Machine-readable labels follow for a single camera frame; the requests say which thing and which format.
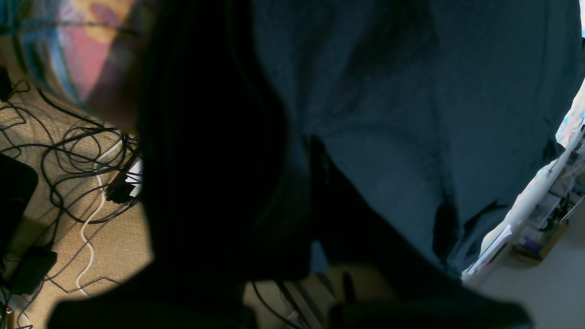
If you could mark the black T-shirt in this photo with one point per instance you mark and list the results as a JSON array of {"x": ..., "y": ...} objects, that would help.
[{"x": 257, "y": 117}]

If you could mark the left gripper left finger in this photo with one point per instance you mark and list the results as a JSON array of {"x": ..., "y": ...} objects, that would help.
[{"x": 198, "y": 293}]

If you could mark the patterned tablecloth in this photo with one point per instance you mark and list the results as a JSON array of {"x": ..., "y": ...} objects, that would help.
[{"x": 86, "y": 52}]

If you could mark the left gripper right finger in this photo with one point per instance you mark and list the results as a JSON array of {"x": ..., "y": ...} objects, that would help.
[{"x": 411, "y": 292}]

